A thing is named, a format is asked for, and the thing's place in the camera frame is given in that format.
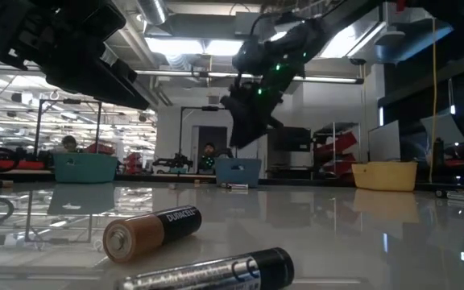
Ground person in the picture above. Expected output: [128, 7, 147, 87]
[198, 141, 222, 175]
[60, 135, 79, 154]

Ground yellow plastic bin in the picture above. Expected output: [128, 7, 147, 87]
[351, 161, 418, 193]

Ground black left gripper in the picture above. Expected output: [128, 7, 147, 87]
[0, 0, 151, 112]

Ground yellow hanging cable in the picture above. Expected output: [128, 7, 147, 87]
[428, 19, 439, 184]

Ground black gantry frame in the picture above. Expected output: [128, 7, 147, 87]
[179, 106, 235, 159]
[34, 98, 103, 162]

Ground red low object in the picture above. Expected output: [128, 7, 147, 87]
[0, 159, 46, 171]

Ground blue plastic bin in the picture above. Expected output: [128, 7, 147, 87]
[214, 157, 263, 189]

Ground metal rack red bins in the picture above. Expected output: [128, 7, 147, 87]
[312, 122, 363, 183]

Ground whiteboard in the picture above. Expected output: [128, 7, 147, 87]
[367, 119, 401, 163]

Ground teal plastic bin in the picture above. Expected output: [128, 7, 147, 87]
[53, 152, 119, 184]

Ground black cabinet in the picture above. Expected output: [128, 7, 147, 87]
[267, 126, 312, 164]

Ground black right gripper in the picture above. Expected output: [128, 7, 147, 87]
[219, 18, 330, 150]

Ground grey tilted panel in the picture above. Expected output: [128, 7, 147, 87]
[420, 113, 464, 148]

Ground long ceiling light strip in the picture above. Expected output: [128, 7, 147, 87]
[135, 68, 364, 85]

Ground silver ventilation duct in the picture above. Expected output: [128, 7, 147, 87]
[137, 0, 169, 26]

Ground black bottle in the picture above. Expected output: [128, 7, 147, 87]
[434, 137, 445, 165]

